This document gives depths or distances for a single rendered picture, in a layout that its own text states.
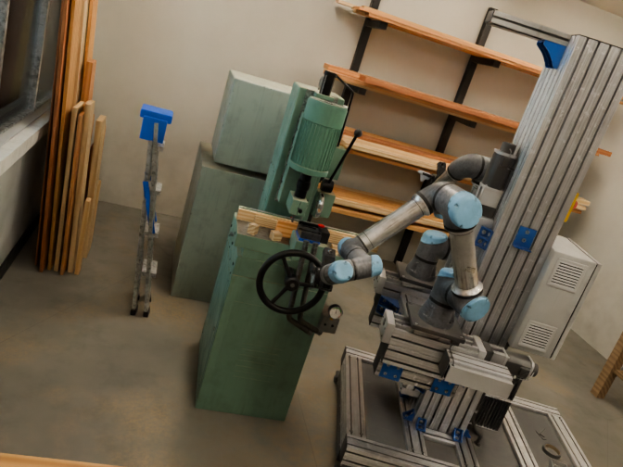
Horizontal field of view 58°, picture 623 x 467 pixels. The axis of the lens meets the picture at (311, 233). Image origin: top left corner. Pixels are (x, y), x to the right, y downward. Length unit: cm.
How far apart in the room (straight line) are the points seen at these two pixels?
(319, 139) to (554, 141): 94
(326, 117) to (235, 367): 120
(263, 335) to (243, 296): 22
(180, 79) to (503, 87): 281
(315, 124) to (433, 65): 287
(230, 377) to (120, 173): 263
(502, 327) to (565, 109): 95
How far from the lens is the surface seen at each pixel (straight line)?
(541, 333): 264
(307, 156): 239
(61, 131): 347
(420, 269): 279
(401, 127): 512
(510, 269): 254
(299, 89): 260
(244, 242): 239
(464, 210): 197
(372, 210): 471
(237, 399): 279
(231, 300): 250
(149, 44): 472
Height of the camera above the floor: 172
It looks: 18 degrees down
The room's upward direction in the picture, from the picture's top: 18 degrees clockwise
